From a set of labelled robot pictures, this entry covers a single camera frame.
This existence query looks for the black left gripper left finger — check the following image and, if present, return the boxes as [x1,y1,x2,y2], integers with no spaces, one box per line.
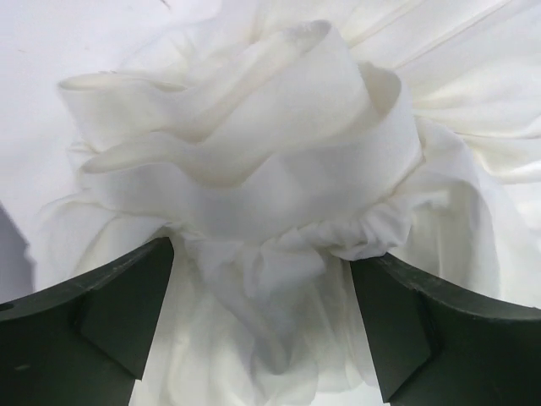
[1,238,174,406]

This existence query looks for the white ruffled skirt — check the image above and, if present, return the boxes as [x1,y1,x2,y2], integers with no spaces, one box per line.
[30,1,540,405]

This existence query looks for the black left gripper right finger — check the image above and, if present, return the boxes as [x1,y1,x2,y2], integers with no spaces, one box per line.
[351,254,540,406]

